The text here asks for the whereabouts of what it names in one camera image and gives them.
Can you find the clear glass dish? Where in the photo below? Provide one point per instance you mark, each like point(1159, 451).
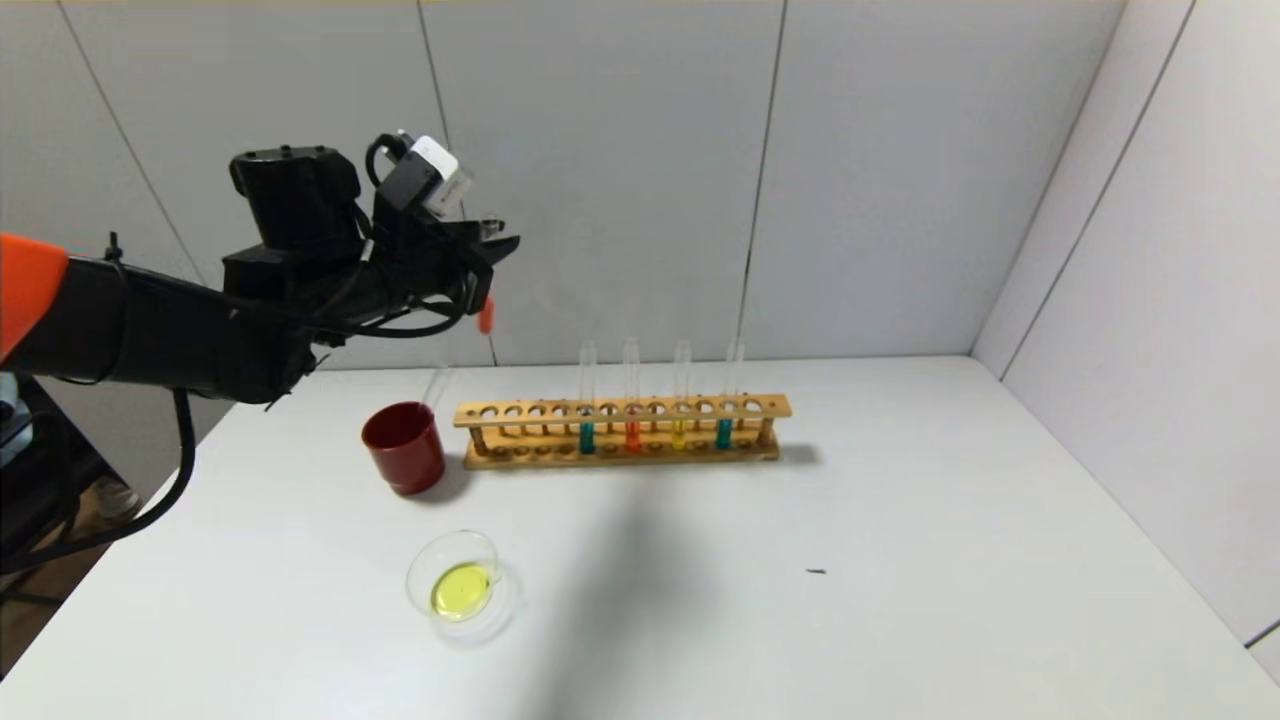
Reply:
point(460, 590)

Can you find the dark red cup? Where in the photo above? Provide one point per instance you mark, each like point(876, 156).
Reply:
point(405, 455)

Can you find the test tube with teal pigment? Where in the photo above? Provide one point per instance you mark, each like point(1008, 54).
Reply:
point(723, 435)
point(587, 440)

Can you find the test tube with red pigment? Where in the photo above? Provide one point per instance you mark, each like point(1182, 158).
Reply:
point(632, 438)
point(486, 318)

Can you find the test tube with yellow pigment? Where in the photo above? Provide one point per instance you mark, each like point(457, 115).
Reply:
point(678, 437)
point(436, 388)

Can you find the grey shoe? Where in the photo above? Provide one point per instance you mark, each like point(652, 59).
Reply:
point(118, 502)

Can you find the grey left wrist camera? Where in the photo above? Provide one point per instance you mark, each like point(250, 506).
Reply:
point(425, 180)

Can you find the light blue garment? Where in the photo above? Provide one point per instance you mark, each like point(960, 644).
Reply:
point(8, 420)

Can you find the wooden test tube rack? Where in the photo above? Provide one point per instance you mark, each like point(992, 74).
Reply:
point(620, 409)

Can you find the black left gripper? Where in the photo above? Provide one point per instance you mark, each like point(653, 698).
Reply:
point(478, 268)

